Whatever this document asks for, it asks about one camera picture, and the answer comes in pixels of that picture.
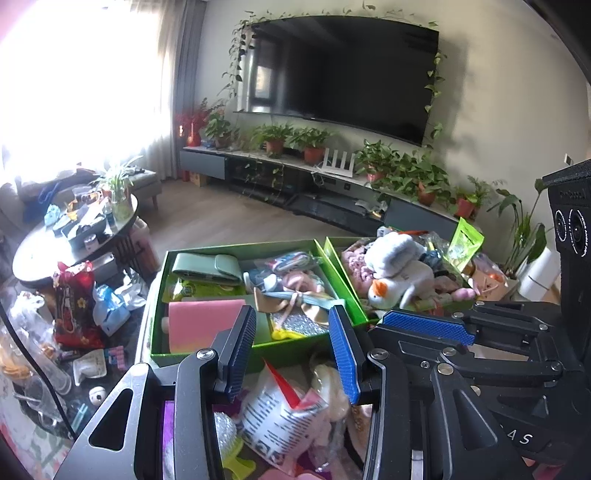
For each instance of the red snack bag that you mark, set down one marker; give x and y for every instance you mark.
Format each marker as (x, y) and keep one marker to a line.
(74, 326)

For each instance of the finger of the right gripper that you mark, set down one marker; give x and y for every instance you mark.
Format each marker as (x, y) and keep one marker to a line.
(427, 325)

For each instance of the white wifi router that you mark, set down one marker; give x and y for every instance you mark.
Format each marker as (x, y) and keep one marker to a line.
(339, 163)

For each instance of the printed plastic packet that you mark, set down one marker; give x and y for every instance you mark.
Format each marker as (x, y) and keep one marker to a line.
(279, 423)

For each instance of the pink foam sheet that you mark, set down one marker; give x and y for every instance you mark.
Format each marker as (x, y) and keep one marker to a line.
(193, 325)

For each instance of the white floor planter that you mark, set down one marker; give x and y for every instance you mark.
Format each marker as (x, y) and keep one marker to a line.
(537, 277)

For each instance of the large black wall television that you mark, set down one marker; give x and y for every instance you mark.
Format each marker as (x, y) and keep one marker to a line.
(363, 72)

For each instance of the green snack packet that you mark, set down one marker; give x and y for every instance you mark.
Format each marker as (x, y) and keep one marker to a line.
(466, 242)

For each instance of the white plush duck toy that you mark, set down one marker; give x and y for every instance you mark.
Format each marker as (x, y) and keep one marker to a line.
(399, 274)

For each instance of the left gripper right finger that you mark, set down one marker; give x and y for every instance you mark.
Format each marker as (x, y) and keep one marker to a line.
(360, 368)

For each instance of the green handled scrub brush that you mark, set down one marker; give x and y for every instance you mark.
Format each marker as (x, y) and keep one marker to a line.
(230, 445)

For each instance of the potted plant red pot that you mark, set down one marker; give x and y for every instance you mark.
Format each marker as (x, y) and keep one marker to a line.
(311, 141)

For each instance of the right green cardboard box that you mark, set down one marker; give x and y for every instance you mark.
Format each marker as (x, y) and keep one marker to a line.
(347, 256)

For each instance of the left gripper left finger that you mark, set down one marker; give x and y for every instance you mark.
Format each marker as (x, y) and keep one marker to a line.
(211, 376)

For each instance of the green fabric pouch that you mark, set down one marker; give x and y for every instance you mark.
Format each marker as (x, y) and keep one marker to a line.
(218, 269)

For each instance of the long dark tv cabinet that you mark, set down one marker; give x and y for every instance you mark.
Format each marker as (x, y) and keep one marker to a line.
(288, 183)

